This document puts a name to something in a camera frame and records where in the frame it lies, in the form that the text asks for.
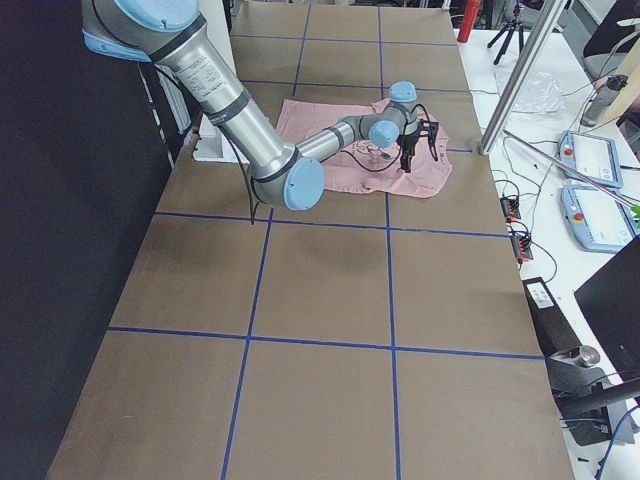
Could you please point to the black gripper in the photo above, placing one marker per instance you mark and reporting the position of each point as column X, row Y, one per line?
column 408, row 143

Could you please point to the pink Snoopy t-shirt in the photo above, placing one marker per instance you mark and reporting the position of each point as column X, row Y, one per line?
column 360, row 150

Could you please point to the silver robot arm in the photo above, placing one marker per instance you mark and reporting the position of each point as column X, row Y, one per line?
column 174, row 34

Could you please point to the upper orange connector block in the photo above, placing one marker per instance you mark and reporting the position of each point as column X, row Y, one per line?
column 510, row 208

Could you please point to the orange connector block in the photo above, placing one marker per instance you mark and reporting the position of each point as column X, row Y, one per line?
column 521, row 245
column 510, row 208

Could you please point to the clear plastic bag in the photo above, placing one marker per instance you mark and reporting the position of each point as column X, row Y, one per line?
column 540, row 94

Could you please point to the red fire extinguisher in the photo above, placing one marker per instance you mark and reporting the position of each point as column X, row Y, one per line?
column 468, row 20

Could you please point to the lower orange connector block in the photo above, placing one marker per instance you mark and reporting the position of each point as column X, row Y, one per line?
column 521, row 245

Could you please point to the upper teach pendant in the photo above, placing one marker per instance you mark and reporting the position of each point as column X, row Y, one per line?
column 593, row 156

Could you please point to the teach pendant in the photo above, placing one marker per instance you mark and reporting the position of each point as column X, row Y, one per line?
column 593, row 156
column 598, row 222

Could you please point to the grey water bottle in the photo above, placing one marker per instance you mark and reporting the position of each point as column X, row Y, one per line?
column 605, row 95

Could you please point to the lower teach pendant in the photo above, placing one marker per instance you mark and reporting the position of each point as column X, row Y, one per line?
column 598, row 222

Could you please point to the black power box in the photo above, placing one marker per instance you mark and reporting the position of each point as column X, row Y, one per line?
column 553, row 331

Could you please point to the black monitor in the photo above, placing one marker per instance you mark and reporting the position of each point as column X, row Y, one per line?
column 609, row 302

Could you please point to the black camera tripod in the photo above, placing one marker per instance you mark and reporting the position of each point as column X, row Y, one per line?
column 513, row 27

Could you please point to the aluminium frame post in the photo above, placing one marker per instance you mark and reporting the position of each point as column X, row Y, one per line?
column 535, row 42

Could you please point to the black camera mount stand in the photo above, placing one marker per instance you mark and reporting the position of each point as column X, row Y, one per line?
column 591, row 405

